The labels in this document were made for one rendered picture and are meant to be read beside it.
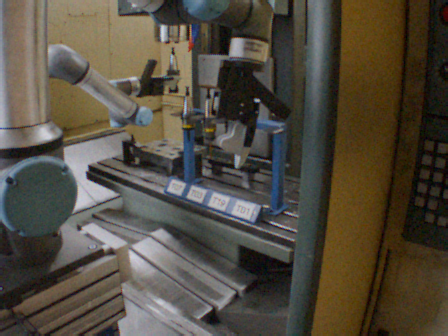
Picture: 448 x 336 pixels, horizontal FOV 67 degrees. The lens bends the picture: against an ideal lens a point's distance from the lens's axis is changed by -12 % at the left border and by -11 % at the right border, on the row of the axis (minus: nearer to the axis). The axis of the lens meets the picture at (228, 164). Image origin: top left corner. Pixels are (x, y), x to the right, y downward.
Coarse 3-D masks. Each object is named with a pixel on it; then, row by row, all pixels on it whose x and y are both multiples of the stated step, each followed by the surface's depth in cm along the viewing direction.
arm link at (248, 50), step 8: (232, 40) 73; (240, 40) 71; (248, 40) 71; (256, 40) 71; (232, 48) 73; (240, 48) 71; (248, 48) 71; (256, 48) 71; (264, 48) 72; (232, 56) 73; (240, 56) 71; (248, 56) 71; (256, 56) 71; (264, 56) 73
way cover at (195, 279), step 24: (96, 216) 174; (120, 216) 170; (144, 240) 146; (168, 240) 146; (192, 240) 148; (144, 264) 135; (168, 264) 134; (192, 264) 136; (216, 264) 135; (168, 288) 125; (192, 288) 124; (216, 288) 126; (240, 288) 124; (192, 312) 116
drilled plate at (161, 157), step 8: (144, 144) 191; (152, 144) 192; (160, 144) 192; (168, 144) 191; (176, 144) 191; (136, 152) 186; (144, 152) 182; (152, 152) 179; (160, 152) 179; (168, 152) 179; (176, 152) 179; (200, 152) 184; (144, 160) 183; (152, 160) 180; (160, 160) 176; (168, 160) 172; (176, 160) 172
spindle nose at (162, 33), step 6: (156, 24) 155; (156, 30) 156; (162, 30) 154; (168, 30) 153; (174, 30) 153; (180, 30) 155; (186, 30) 157; (156, 36) 156; (162, 36) 154; (168, 36) 154; (174, 36) 154; (180, 36) 155; (186, 36) 158; (156, 42) 158
